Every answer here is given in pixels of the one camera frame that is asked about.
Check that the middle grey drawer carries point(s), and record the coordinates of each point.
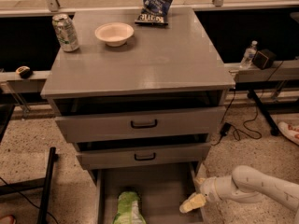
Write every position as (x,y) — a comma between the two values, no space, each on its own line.
(141,156)

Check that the bottom grey drawer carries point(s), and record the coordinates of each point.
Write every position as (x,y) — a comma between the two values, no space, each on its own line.
(161,188)

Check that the green white soda can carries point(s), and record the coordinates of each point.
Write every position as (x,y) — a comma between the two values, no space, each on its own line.
(65,32)

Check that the top grey drawer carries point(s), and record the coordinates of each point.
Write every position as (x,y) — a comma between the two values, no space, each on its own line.
(144,124)

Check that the yellow black tape measure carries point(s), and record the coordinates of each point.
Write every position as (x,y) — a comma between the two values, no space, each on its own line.
(24,71)

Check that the small black box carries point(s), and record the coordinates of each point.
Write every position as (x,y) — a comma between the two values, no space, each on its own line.
(264,59)

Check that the grey drawer cabinet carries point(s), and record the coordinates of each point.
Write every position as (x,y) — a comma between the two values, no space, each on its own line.
(175,67)

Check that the black chair leg left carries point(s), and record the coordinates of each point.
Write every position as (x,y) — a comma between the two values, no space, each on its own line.
(43,183)

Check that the white sneaker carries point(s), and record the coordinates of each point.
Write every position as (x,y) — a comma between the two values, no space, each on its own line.
(290,131)

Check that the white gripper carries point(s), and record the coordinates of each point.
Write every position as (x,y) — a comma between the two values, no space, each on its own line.
(207,188)

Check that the green rice chip bag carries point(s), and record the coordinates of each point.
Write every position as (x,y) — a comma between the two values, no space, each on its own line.
(128,209)

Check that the white paper bowl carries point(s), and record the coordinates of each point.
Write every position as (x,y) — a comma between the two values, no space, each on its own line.
(114,34)

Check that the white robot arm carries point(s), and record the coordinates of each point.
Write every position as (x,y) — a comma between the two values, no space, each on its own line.
(244,185)

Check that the grey drawer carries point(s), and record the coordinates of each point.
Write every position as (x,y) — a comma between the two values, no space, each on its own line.
(141,156)
(144,124)
(161,188)

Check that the blue kettle chip bag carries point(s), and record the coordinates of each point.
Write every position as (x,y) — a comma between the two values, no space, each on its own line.
(154,12)

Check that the black desk leg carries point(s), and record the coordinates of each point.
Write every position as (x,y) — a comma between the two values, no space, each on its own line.
(274,130)

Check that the clear water bottle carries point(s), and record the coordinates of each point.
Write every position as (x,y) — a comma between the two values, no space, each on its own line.
(249,55)

